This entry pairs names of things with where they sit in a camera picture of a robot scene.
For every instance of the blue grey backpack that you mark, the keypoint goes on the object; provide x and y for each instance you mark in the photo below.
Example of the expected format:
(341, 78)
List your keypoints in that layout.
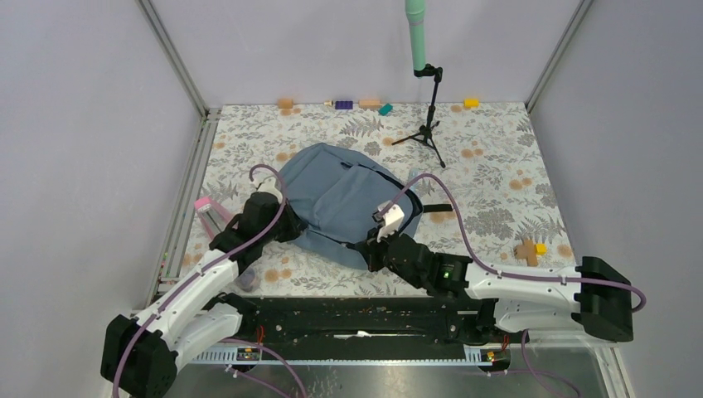
(336, 191)

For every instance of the white slotted cable duct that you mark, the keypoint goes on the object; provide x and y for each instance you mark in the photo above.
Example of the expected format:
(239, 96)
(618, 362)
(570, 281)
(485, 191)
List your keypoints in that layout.
(337, 355)

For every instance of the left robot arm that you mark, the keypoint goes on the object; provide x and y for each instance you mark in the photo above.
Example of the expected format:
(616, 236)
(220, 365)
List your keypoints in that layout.
(142, 355)

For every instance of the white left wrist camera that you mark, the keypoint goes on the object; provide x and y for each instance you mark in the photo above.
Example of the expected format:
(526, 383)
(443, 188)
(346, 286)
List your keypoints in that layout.
(270, 185)

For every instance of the teal toy block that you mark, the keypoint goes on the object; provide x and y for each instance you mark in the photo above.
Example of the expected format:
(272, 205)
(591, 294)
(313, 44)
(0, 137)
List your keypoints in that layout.
(385, 109)

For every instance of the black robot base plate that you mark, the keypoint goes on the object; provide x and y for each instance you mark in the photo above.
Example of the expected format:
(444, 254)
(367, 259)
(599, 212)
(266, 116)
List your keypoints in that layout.
(383, 321)

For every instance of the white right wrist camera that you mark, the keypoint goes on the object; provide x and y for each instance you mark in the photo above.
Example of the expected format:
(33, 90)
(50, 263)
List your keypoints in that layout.
(389, 218)

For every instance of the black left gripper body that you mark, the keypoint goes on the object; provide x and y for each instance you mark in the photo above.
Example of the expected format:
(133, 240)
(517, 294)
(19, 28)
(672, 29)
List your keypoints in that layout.
(284, 228)

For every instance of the aluminium frame rail right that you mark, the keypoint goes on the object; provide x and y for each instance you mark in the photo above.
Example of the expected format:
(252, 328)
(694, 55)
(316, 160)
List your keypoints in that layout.
(567, 36)

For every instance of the aluminium frame rail left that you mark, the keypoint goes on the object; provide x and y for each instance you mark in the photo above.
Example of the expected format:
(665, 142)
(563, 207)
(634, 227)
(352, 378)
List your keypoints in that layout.
(196, 141)

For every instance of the mint green microphone handle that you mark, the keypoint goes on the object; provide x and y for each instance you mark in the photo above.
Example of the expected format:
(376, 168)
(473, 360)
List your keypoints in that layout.
(415, 12)

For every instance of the black mini tripod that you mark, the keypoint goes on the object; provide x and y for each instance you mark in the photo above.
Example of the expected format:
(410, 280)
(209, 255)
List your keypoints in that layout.
(424, 135)

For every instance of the purple toy brick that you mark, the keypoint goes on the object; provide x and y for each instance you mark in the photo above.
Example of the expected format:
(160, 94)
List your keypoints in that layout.
(344, 105)

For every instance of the tan wooden puzzle piece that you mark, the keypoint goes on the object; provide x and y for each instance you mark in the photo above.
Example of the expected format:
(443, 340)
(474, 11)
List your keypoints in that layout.
(528, 251)

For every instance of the long tan wooden block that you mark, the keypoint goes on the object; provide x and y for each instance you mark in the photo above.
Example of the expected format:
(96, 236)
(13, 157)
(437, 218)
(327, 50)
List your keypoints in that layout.
(369, 103)

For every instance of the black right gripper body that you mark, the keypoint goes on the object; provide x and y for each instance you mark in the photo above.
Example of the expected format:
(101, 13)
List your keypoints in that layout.
(379, 258)

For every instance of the small tan wooden block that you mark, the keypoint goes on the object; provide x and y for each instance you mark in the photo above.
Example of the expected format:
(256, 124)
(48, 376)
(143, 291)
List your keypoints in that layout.
(285, 103)

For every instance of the small yellow cube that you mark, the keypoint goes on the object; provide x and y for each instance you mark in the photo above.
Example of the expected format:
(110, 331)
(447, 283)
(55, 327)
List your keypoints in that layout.
(541, 249)

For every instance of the aluminium frame rail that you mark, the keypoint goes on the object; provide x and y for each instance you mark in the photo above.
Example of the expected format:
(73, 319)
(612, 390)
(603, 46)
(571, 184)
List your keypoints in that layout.
(196, 141)
(567, 36)

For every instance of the small clear purple jar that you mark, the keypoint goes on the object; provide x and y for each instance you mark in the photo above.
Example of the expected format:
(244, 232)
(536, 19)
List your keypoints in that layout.
(248, 281)

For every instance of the pink transparent pencil case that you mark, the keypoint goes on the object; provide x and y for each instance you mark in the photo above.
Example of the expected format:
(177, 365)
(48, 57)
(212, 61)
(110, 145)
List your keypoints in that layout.
(212, 215)

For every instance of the light blue glue tube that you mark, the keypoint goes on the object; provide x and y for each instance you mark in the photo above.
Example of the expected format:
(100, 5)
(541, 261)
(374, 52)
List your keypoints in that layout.
(413, 174)

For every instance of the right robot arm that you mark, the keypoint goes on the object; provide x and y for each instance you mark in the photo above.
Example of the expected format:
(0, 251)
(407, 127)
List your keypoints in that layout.
(592, 297)

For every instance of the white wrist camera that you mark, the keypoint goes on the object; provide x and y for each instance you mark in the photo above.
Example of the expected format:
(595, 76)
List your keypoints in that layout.
(270, 185)
(389, 218)

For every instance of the yellow toy block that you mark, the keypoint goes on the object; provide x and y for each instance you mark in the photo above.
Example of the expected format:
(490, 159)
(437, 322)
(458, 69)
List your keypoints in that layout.
(471, 103)

